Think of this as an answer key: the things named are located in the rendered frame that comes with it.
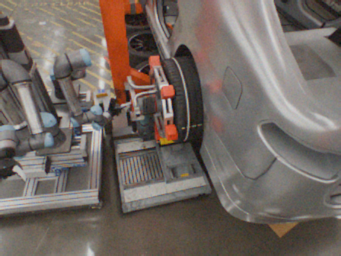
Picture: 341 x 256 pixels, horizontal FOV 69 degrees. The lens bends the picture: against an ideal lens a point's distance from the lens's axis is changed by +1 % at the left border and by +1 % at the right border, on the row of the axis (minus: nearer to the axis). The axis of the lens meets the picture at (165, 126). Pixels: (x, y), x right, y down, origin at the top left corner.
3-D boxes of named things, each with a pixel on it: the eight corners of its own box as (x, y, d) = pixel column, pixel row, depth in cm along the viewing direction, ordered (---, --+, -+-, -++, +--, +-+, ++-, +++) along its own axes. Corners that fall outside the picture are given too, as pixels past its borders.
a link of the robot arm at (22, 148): (35, 156, 134) (27, 144, 126) (12, 162, 131) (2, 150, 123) (34, 145, 139) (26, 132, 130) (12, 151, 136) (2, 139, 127)
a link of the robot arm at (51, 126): (60, 134, 163) (54, 120, 152) (39, 140, 159) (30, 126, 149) (58, 122, 170) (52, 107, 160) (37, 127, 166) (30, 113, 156)
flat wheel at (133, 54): (115, 55, 342) (113, 39, 324) (154, 40, 369) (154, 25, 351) (141, 79, 307) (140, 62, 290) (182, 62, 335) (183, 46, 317)
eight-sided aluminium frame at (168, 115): (171, 149, 198) (174, 99, 158) (163, 151, 197) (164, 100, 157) (157, 104, 233) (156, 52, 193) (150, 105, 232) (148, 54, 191)
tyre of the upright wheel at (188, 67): (182, 46, 211) (183, 114, 245) (154, 49, 206) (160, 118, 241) (212, 70, 155) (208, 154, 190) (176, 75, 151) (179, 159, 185)
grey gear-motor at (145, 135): (177, 142, 267) (179, 120, 241) (138, 148, 260) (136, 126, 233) (173, 129, 279) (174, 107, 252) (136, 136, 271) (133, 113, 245)
